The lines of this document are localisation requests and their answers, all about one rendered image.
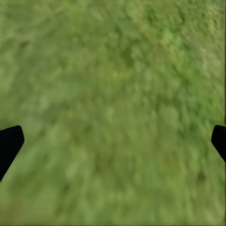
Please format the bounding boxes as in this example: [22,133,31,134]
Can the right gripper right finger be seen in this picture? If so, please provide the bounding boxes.
[211,125,226,163]

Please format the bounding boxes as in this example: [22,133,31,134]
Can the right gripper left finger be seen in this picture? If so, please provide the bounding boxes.
[0,125,24,181]

